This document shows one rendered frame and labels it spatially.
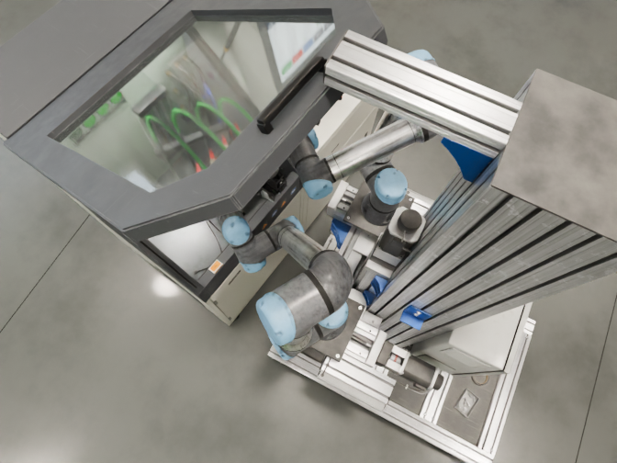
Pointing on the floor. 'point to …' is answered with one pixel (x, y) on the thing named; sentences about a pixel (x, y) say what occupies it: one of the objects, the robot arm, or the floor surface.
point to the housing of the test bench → (62, 55)
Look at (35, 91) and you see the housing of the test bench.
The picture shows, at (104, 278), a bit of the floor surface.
